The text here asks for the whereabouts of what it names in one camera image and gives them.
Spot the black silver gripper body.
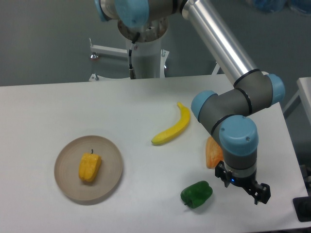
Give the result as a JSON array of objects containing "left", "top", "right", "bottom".
[{"left": 223, "top": 162, "right": 257, "bottom": 191}]

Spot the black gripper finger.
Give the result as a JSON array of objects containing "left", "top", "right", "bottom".
[
  {"left": 215, "top": 161, "right": 232, "bottom": 188},
  {"left": 244, "top": 182, "right": 271, "bottom": 205}
]

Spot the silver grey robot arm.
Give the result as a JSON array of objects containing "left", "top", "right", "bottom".
[{"left": 95, "top": 0, "right": 285, "bottom": 203}]

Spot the orange bell pepper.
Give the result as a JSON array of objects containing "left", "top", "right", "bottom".
[{"left": 206, "top": 136, "right": 224, "bottom": 169}]

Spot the green bell pepper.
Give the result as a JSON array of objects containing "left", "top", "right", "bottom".
[{"left": 180, "top": 181, "right": 213, "bottom": 209}]

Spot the yellow bell pepper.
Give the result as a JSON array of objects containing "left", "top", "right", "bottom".
[{"left": 78, "top": 149, "right": 102, "bottom": 182}]

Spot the beige round plate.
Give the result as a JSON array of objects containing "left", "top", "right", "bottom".
[{"left": 54, "top": 135, "right": 123, "bottom": 205}]

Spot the black device at edge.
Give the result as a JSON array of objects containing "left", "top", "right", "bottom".
[{"left": 293, "top": 196, "right": 311, "bottom": 222}]

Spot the yellow banana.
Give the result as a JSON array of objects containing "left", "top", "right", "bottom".
[{"left": 151, "top": 102, "right": 190, "bottom": 146}]

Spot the white side table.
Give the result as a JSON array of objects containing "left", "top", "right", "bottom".
[{"left": 282, "top": 77, "right": 311, "bottom": 122}]

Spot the blue plastic bag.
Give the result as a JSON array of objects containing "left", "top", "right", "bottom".
[{"left": 247, "top": 0, "right": 311, "bottom": 17}]

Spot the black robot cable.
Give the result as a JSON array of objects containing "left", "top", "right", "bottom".
[{"left": 128, "top": 32, "right": 141, "bottom": 80}]

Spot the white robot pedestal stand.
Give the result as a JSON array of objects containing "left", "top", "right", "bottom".
[{"left": 87, "top": 19, "right": 170, "bottom": 82}]

